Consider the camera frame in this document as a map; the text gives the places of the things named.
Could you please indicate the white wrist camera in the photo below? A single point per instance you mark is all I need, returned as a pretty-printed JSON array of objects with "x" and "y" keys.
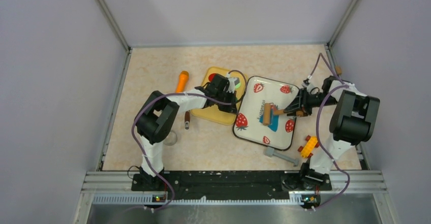
[
  {"x": 309, "y": 86},
  {"x": 232, "y": 81}
]

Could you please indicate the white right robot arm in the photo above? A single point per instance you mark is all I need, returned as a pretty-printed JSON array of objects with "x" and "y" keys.
[{"x": 352, "y": 122}]

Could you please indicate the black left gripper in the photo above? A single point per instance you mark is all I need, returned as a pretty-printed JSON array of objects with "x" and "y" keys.
[{"x": 228, "y": 108}]

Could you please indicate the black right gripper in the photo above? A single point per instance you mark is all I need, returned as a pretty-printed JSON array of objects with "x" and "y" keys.
[{"x": 300, "y": 102}]

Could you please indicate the grey toy bolt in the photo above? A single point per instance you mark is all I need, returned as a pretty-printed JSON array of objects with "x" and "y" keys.
[{"x": 270, "y": 152}]

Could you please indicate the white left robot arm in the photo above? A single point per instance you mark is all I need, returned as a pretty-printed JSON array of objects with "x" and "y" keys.
[{"x": 154, "y": 121}]

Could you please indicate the yellow plastic tray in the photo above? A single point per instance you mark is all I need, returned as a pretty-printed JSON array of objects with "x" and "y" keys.
[{"x": 212, "y": 113}]

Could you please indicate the red dough disc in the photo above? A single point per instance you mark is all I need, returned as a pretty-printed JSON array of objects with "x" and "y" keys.
[{"x": 211, "y": 77}]

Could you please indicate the yellow toy brick car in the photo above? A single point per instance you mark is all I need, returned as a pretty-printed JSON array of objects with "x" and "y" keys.
[{"x": 306, "y": 151}]

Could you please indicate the white strawberry enamel tray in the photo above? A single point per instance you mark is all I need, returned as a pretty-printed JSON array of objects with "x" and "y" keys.
[{"x": 259, "y": 91}]

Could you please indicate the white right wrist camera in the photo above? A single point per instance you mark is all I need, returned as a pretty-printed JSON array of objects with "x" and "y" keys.
[{"x": 309, "y": 86}]

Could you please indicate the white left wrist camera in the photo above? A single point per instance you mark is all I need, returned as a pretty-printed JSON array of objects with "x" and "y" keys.
[{"x": 232, "y": 81}]

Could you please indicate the orange toy rolling pin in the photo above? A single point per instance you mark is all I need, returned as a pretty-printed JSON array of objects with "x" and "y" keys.
[{"x": 182, "y": 81}]

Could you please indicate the wooden roller tool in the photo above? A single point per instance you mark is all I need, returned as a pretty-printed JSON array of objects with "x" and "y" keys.
[{"x": 268, "y": 110}]

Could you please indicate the silver tape roll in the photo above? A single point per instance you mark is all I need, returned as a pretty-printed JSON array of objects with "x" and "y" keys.
[{"x": 171, "y": 139}]

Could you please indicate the brown handled scraper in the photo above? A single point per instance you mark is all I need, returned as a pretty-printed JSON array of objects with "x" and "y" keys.
[{"x": 187, "y": 119}]

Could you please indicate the blue play dough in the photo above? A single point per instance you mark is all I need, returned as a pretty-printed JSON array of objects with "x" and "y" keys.
[{"x": 273, "y": 123}]

